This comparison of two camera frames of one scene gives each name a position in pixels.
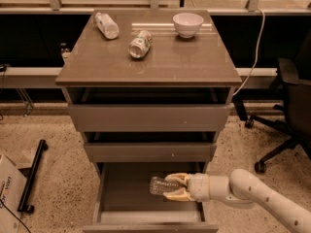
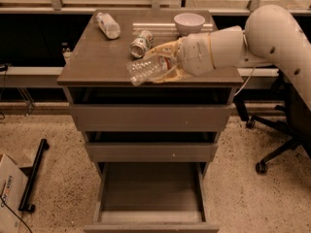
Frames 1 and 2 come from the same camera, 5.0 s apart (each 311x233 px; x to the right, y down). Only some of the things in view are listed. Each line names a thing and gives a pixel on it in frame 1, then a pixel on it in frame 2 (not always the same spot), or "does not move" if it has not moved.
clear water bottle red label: (160, 185) -> (149, 68)
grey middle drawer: (151, 151) does not move
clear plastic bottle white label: (107, 26) does not move
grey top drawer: (151, 116) does not move
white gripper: (198, 186) -> (195, 54)
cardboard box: (12, 187) does not move
